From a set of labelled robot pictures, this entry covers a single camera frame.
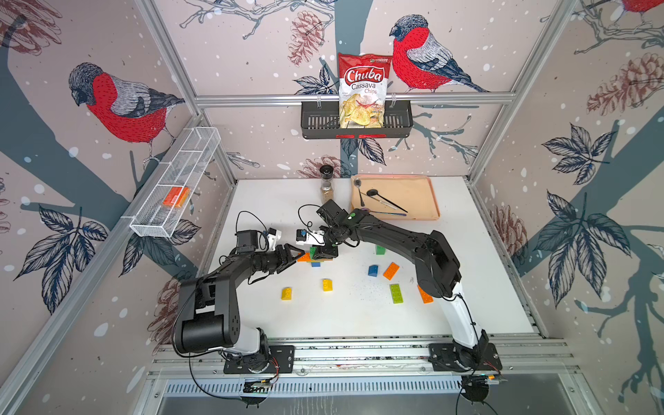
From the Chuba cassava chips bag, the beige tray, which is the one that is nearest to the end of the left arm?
the beige tray

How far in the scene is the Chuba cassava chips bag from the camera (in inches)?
33.8

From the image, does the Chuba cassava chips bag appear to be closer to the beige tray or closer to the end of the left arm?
the beige tray

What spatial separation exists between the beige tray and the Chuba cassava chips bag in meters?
0.38

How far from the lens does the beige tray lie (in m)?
1.10

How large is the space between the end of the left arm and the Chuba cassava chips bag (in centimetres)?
50

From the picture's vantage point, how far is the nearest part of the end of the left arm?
2.60ft

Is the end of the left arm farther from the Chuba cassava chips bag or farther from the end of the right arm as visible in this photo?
the Chuba cassava chips bag

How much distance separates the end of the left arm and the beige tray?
0.38 m
